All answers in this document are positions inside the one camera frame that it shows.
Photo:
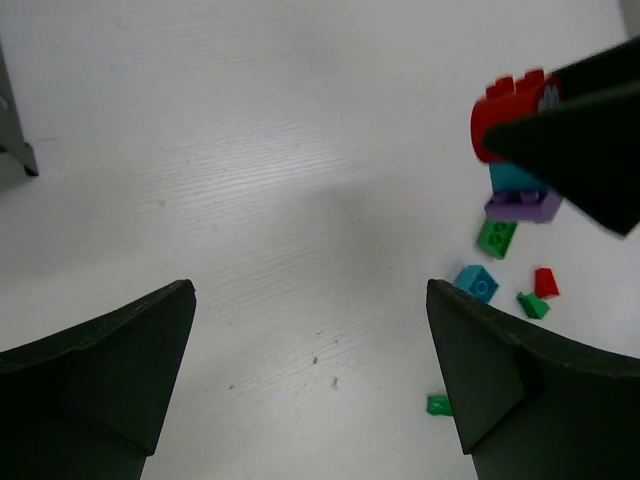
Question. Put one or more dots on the red flower lego brick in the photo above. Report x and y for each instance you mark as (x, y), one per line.
(510, 99)

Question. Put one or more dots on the black slatted container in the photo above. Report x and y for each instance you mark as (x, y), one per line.
(18, 161)

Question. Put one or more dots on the green flat lego plate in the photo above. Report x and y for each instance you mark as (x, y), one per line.
(495, 237)

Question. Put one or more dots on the red small lego brick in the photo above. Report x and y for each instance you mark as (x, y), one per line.
(545, 285)

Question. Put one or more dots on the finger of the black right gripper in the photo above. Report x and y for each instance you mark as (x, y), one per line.
(587, 150)
(610, 68)

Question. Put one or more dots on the purple curved lego brick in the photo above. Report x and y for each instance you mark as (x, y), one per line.
(533, 206)

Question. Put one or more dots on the teal square lego brick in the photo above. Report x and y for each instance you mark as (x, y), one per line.
(478, 282)

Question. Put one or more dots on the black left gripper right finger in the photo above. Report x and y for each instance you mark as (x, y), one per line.
(529, 403)

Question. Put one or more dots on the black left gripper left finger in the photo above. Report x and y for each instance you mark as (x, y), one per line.
(90, 401)

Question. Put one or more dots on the green small lego left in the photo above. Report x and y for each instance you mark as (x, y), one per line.
(439, 405)

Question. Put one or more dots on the green slope lego piece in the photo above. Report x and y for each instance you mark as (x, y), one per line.
(533, 306)

